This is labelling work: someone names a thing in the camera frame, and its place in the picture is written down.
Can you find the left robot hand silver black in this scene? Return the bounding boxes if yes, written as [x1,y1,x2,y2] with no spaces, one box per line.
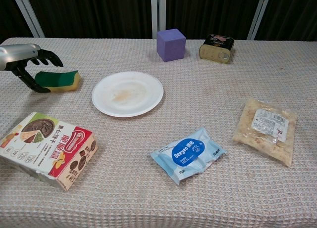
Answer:
[0,44,64,93]

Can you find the green yellow sponge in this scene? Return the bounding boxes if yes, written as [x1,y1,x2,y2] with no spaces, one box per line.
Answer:
[34,70,83,93]

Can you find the white paper plate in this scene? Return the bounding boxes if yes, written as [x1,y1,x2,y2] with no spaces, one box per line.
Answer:
[91,71,164,118]

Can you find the red white biscuit box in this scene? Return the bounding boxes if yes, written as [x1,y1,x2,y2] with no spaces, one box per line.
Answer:
[0,111,99,192]

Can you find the purple foam cube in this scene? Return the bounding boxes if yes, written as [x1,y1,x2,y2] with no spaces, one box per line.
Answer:
[156,28,187,63]

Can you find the blue wet wipes pack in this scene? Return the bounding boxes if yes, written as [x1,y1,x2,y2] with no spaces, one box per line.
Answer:
[149,128,227,186]

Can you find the black luncheon meat can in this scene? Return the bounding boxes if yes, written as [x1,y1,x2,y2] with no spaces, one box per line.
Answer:
[199,34,235,65]

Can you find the beige waffle weave tablecloth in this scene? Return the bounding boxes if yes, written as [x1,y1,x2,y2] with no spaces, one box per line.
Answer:
[0,37,317,228]

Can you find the clear bag of beige food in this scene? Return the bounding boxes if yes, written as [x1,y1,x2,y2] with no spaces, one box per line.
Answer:
[232,97,299,168]

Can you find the white slanted frame bar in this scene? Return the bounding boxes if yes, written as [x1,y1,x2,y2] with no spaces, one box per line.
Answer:
[247,0,273,41]
[10,0,46,38]

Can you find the white vertical frame post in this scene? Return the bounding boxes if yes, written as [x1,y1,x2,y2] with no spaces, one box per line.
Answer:
[151,0,159,39]

